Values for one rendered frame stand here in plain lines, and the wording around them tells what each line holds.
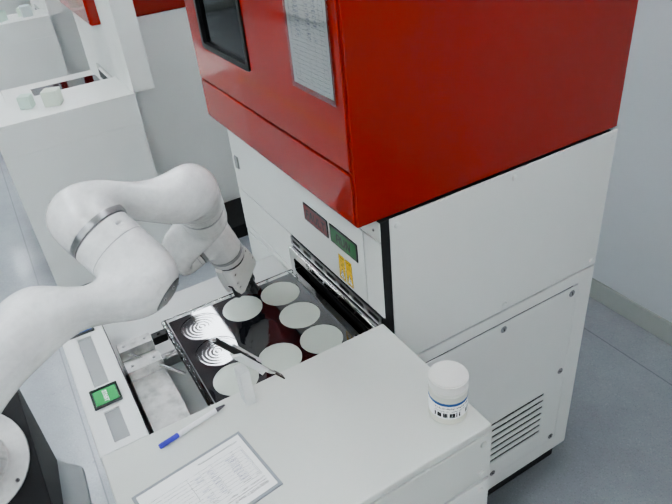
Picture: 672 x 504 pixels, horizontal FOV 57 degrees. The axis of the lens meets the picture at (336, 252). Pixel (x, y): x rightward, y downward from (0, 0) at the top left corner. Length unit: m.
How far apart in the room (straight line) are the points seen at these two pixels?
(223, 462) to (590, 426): 1.64
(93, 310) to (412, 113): 0.65
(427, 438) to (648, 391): 1.65
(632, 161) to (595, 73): 1.21
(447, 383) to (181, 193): 0.55
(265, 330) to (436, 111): 0.65
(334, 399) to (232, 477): 0.24
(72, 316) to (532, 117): 0.98
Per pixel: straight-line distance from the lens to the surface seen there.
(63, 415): 2.85
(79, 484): 1.43
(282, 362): 1.40
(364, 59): 1.08
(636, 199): 2.74
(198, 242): 1.25
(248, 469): 1.13
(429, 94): 1.19
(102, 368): 1.44
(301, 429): 1.17
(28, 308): 0.92
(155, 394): 1.44
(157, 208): 0.99
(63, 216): 0.97
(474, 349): 1.64
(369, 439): 1.15
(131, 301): 0.91
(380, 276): 1.29
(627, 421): 2.57
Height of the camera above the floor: 1.85
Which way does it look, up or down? 33 degrees down
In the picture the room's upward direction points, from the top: 6 degrees counter-clockwise
